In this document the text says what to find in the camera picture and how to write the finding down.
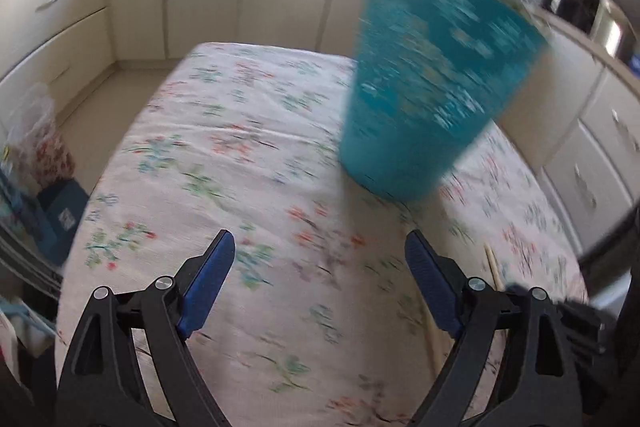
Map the clear plastic bag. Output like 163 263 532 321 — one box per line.
2 82 76 202

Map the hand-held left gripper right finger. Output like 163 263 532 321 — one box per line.
404 229 583 427

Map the pale wooden chopstick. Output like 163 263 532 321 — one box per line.
483 244 503 292

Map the teal cutout plastic cup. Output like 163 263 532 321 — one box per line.
339 0 551 202

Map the floral tablecloth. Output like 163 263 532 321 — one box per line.
55 42 591 427

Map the cream drawer unit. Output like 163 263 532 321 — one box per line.
0 0 118 128

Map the blue box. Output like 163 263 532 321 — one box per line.
35 179 92 268

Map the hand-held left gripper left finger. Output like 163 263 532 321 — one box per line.
56 229 236 427

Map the cream drawer cabinet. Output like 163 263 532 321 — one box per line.
492 42 640 258

